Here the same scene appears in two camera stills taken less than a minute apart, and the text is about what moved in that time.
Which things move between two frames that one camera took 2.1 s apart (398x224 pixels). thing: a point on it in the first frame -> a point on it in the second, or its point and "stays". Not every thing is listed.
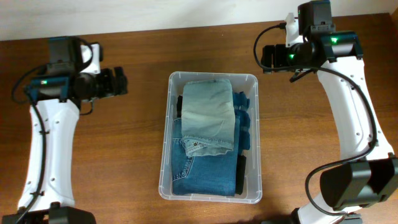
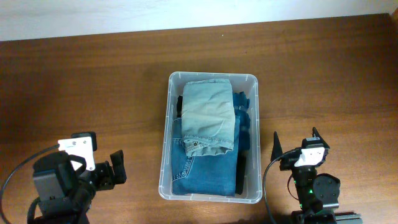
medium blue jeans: (213, 175) stays
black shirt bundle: (179, 106) stays
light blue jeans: (208, 117) stays
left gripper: (116, 86) -> (111, 177)
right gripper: (278, 51) -> (288, 163)
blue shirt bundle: (242, 104) stays
